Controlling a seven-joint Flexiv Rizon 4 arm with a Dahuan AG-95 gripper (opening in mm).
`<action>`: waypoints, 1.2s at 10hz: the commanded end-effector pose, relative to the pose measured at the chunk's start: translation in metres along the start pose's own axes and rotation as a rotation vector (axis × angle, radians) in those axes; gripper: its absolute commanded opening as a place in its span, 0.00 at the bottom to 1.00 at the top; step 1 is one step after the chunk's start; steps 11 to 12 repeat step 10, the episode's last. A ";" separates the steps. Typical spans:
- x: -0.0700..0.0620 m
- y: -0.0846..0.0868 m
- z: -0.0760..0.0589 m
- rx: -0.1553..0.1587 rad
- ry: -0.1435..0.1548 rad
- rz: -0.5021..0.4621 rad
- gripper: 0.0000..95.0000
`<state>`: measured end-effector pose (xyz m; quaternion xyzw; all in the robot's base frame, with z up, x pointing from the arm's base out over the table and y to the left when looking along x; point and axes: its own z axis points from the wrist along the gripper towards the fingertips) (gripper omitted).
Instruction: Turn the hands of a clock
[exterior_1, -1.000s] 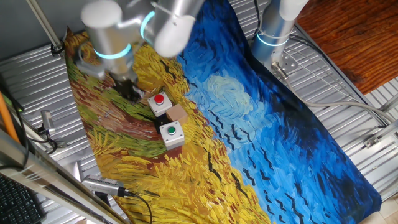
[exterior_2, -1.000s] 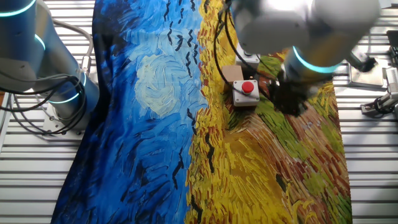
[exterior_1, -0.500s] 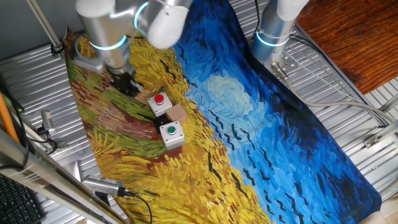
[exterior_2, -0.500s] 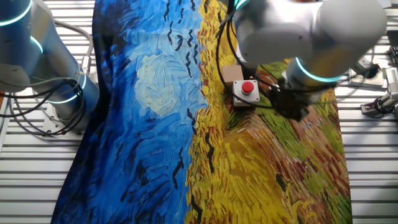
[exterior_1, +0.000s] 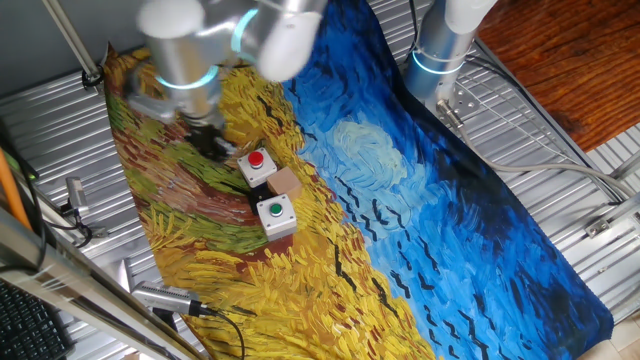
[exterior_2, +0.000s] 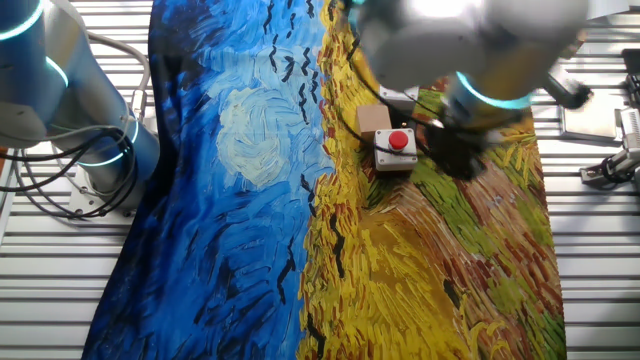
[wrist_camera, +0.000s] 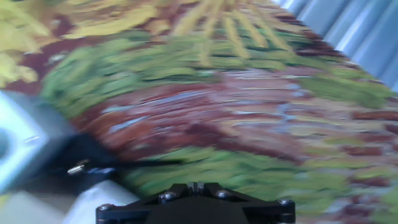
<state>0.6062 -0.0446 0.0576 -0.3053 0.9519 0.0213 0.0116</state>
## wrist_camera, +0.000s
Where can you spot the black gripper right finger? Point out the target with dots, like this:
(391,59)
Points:
(270,212)

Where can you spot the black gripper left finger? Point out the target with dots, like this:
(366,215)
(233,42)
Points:
(124,214)

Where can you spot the painted wheat field cloth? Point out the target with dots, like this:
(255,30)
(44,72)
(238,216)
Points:
(217,109)

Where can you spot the green push button box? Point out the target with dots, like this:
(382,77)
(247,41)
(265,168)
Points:
(21,149)

